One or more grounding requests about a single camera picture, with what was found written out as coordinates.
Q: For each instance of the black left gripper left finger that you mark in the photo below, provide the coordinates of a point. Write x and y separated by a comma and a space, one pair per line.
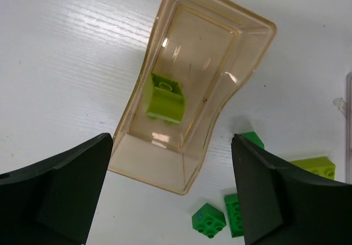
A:
54, 201

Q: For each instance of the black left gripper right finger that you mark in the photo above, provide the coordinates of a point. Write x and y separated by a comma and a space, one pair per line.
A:
281, 203

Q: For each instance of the small green 1x2 lego brick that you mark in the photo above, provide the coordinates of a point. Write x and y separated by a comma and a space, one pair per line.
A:
254, 138

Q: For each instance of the lime printed lego brick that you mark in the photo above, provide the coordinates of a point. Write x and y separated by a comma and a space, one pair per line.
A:
163, 99

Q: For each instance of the dark green 2x4 lego brick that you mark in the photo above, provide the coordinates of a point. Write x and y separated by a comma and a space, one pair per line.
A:
234, 216

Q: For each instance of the lime 2x4 lego brick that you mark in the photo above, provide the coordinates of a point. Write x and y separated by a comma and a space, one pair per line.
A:
321, 166

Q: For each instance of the dark green 2x2 lego brick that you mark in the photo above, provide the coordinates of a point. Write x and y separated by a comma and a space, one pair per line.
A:
208, 221

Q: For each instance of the clear plastic container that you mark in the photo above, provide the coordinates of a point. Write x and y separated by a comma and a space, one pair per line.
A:
348, 129

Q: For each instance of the tan translucent plastic container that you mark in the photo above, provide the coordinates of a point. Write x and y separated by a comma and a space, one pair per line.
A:
211, 48

